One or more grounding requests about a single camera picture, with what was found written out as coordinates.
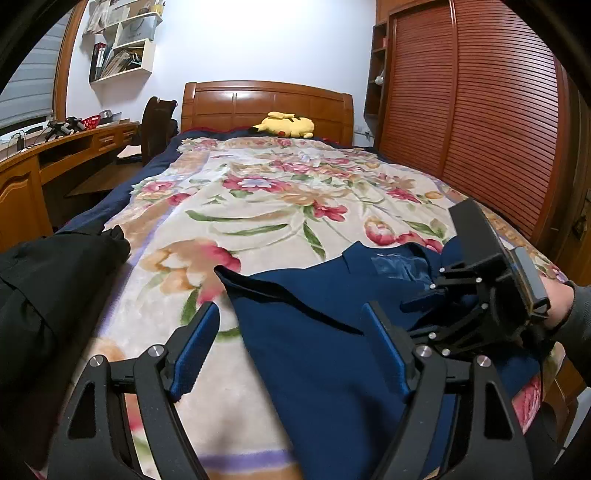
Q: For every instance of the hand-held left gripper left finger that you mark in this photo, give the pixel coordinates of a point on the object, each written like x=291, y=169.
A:
x=194, y=355

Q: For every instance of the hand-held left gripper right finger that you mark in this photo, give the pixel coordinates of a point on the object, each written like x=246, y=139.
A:
x=388, y=350

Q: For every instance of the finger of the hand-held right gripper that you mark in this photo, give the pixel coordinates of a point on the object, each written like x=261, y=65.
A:
x=461, y=337
x=461, y=276

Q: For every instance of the navy blue coat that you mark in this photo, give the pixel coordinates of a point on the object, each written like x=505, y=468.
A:
x=323, y=350

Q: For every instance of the person's right forearm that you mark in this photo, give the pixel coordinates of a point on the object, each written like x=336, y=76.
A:
x=582, y=304

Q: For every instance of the person's right hand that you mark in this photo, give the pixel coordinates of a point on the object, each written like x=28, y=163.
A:
x=561, y=302

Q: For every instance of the floral blanket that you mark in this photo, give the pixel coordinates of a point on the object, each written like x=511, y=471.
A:
x=277, y=221

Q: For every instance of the black folded garment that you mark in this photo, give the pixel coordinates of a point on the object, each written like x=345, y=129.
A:
x=46, y=295

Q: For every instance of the louvred wardrobe door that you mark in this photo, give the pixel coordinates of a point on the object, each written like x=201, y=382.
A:
x=415, y=92
x=508, y=115

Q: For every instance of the wooden louvred wardrobe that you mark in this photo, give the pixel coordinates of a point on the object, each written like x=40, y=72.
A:
x=461, y=92

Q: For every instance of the beige seat cushion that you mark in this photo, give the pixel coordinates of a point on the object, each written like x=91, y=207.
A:
x=129, y=153

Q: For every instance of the yellow plush toy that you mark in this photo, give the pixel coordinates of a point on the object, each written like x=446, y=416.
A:
x=291, y=124

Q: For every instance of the dark brown chair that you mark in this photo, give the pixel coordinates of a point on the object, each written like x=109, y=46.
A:
x=154, y=124

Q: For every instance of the wooden desk with cabinets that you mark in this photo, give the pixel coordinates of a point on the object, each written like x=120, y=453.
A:
x=23, y=194

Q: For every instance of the wooden headboard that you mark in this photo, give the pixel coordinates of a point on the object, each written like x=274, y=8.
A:
x=231, y=104

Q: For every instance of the red basket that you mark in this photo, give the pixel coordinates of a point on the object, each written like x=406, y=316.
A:
x=91, y=121

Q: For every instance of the black mechanical device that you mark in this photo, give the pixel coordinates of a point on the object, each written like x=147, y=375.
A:
x=62, y=127

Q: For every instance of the stack of books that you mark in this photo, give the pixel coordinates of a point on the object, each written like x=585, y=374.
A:
x=124, y=62

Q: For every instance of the black binder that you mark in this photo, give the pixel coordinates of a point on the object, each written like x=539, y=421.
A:
x=98, y=62

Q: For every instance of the grey window blind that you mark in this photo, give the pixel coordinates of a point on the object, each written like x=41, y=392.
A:
x=37, y=83

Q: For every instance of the grey paper bag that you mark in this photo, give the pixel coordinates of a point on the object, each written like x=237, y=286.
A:
x=141, y=30

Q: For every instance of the yellow pen holder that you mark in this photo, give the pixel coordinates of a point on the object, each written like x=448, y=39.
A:
x=159, y=7

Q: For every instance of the white tied curtain bundle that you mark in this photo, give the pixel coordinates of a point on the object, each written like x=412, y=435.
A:
x=99, y=16

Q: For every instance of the white wall shelf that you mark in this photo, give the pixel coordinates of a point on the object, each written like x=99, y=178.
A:
x=147, y=55

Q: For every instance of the wooden window frame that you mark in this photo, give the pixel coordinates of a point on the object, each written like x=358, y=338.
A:
x=64, y=78

